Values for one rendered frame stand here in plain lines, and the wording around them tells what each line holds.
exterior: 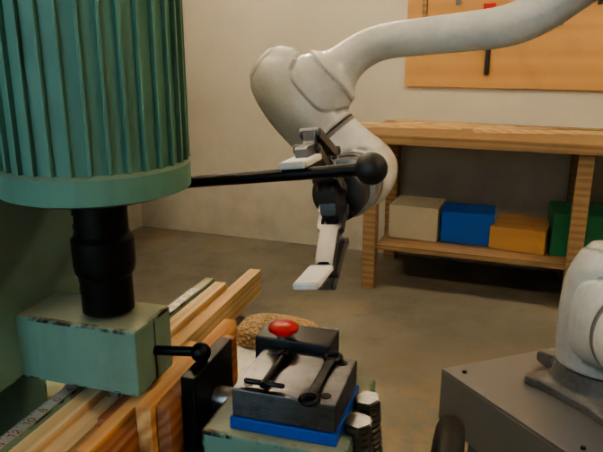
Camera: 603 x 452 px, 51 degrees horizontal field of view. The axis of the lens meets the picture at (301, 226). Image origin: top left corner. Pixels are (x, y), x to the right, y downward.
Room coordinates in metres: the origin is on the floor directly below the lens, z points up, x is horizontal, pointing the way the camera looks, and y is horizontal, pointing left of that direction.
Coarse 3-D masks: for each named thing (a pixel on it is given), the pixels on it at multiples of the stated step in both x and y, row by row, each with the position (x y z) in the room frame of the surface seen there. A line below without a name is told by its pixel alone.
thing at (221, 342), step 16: (224, 352) 0.60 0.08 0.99; (192, 368) 0.55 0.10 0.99; (208, 368) 0.56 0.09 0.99; (224, 368) 0.59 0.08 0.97; (192, 384) 0.53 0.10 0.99; (208, 384) 0.56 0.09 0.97; (224, 384) 0.59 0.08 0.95; (192, 400) 0.53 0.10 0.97; (208, 400) 0.56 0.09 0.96; (224, 400) 0.56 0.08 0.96; (192, 416) 0.53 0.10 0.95; (208, 416) 0.55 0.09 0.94; (192, 432) 0.53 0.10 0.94; (192, 448) 0.53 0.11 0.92
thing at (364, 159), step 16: (368, 160) 0.65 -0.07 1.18; (384, 160) 0.65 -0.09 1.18; (192, 176) 0.72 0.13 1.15; (208, 176) 0.71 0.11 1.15; (224, 176) 0.70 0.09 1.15; (240, 176) 0.69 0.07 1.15; (256, 176) 0.69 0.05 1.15; (272, 176) 0.68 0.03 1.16; (288, 176) 0.68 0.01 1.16; (304, 176) 0.67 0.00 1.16; (320, 176) 0.67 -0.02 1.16; (336, 176) 0.66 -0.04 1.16; (352, 176) 0.66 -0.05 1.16; (368, 176) 0.64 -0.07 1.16; (384, 176) 0.65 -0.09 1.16
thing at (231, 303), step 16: (256, 272) 0.97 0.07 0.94; (240, 288) 0.90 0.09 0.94; (256, 288) 0.95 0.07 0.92; (224, 304) 0.84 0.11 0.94; (240, 304) 0.89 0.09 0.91; (192, 320) 0.78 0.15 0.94; (208, 320) 0.79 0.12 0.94; (176, 336) 0.73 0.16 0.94; (192, 336) 0.74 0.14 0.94; (96, 416) 0.55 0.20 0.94; (80, 432) 0.53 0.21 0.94; (48, 448) 0.50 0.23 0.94; (64, 448) 0.50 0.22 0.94
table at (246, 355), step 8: (240, 320) 0.87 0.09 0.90; (328, 328) 0.84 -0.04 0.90; (336, 328) 0.84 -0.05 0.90; (240, 352) 0.76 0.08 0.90; (248, 352) 0.76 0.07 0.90; (240, 360) 0.74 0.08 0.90; (248, 360) 0.74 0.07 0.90; (240, 368) 0.72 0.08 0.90; (248, 368) 0.72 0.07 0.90; (240, 376) 0.70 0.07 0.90
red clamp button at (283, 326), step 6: (270, 324) 0.59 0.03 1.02; (276, 324) 0.59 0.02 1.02; (282, 324) 0.58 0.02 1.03; (288, 324) 0.58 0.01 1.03; (294, 324) 0.59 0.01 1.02; (270, 330) 0.58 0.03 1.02; (276, 330) 0.58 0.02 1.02; (282, 330) 0.57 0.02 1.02; (288, 330) 0.58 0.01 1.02; (294, 330) 0.58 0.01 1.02; (282, 336) 0.58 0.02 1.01
